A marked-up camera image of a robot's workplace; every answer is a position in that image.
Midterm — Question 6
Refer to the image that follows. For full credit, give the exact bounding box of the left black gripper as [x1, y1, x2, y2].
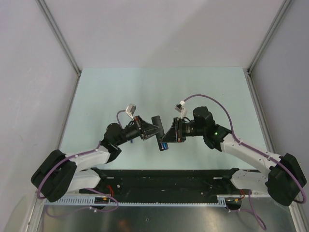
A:
[115, 116, 163, 146]

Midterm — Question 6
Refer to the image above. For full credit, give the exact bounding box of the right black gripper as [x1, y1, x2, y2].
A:
[160, 118, 205, 144]

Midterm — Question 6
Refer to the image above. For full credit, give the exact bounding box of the light blue battery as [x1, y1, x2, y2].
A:
[163, 143, 169, 150]

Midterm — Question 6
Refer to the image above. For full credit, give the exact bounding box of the black remote control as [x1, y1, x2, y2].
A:
[151, 116, 169, 151]

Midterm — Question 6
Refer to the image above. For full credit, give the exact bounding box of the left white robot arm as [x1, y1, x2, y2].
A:
[31, 116, 163, 202]

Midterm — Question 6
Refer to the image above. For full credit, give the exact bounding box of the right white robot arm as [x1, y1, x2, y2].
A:
[160, 106, 307, 206]

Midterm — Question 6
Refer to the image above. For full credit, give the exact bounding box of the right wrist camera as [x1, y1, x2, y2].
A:
[175, 101, 187, 119]

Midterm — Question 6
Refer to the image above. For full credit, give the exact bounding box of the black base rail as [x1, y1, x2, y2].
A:
[94, 169, 248, 203]

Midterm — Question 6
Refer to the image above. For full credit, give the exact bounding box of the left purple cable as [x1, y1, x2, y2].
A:
[36, 110, 128, 199]

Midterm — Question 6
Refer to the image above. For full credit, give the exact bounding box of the purple cable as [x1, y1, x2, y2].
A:
[182, 94, 306, 230]
[36, 110, 128, 199]

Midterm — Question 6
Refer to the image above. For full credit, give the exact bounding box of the right aluminium frame post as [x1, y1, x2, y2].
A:
[246, 0, 294, 75]

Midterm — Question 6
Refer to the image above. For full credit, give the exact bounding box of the aluminium frame post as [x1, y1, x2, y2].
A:
[246, 0, 294, 75]
[36, 0, 82, 75]

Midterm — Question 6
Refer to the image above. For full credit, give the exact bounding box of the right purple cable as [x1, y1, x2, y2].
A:
[182, 94, 306, 230]

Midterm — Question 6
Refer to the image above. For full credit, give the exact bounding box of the left aluminium frame post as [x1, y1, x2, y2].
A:
[36, 0, 82, 75]

